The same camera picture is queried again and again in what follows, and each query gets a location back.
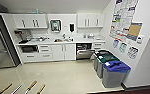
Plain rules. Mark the grey bin blue lid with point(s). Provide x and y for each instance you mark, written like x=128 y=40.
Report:
x=115 y=76

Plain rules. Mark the foosball table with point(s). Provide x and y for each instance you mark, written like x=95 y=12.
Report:
x=31 y=86

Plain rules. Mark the light blue spray bottle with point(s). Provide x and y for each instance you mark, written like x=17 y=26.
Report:
x=37 y=11

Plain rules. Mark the steel kitchen sink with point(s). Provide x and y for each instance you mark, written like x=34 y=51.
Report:
x=62 y=40

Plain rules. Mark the small green bin sign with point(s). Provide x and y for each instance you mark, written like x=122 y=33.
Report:
x=123 y=47

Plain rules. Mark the white kitchen wall cabinets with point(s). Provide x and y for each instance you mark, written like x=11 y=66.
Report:
x=30 y=21

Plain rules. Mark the black coffee machine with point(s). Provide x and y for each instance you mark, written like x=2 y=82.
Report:
x=22 y=36

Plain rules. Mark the grey bin green lid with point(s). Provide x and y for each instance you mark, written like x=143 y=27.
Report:
x=99 y=68

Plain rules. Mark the open steel dishwasher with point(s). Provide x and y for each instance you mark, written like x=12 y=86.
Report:
x=85 y=52

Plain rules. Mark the grey paper towel dispenser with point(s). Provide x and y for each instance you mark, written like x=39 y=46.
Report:
x=55 y=25

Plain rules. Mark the white three-door wall cabinet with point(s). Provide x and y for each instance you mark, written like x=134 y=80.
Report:
x=91 y=20

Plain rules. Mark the small white wall box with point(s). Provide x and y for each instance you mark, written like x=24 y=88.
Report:
x=140 y=39

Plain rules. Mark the black built-in microwave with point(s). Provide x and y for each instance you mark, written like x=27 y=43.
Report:
x=29 y=49

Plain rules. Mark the white dishes stack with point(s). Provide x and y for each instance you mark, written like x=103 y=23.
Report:
x=91 y=36

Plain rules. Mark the chrome faucet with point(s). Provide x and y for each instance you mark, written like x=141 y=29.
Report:
x=64 y=36

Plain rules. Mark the black wall soap dispenser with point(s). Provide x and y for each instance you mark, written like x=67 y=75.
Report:
x=71 y=27

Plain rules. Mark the small blue bin sign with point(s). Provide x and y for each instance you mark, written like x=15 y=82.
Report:
x=116 y=43

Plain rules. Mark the brown cork notice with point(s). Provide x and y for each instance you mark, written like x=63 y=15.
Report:
x=134 y=31

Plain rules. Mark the grey tall fridge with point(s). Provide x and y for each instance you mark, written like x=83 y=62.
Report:
x=2 y=43

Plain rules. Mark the kitchen counter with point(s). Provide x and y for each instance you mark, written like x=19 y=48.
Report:
x=62 y=51

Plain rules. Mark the small grey bin sign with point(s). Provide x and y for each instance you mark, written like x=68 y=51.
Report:
x=133 y=52

